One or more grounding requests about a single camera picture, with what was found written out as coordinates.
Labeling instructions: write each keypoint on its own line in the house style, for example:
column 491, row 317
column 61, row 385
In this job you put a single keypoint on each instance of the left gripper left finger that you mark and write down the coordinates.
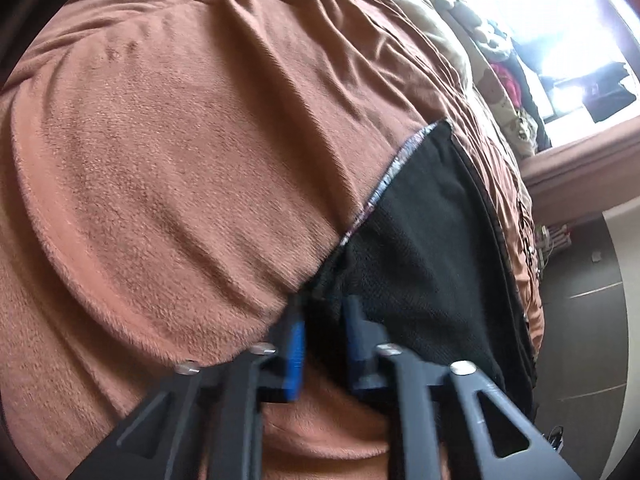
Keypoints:
column 206, row 417

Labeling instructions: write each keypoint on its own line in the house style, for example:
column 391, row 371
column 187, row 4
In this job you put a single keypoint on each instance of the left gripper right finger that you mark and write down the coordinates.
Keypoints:
column 445, row 421

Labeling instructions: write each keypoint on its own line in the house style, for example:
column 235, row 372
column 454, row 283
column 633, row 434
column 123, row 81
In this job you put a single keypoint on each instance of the black pants with print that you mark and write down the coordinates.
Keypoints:
column 430, row 265

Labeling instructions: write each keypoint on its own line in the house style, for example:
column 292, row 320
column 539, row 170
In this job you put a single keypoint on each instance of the patterned floral cloth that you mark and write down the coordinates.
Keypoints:
column 391, row 172

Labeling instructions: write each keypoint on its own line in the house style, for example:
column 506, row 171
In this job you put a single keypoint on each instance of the brown bed blanket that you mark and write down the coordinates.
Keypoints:
column 172, row 169

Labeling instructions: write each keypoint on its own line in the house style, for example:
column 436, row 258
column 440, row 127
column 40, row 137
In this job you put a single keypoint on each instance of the pink right curtain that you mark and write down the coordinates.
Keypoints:
column 584, row 177

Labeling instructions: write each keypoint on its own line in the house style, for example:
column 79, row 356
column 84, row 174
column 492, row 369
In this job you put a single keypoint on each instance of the hanging dark garment right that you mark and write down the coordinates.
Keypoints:
column 605, row 95

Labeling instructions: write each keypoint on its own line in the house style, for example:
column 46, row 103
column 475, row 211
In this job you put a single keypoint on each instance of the plush toys pile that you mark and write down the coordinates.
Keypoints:
column 498, row 76

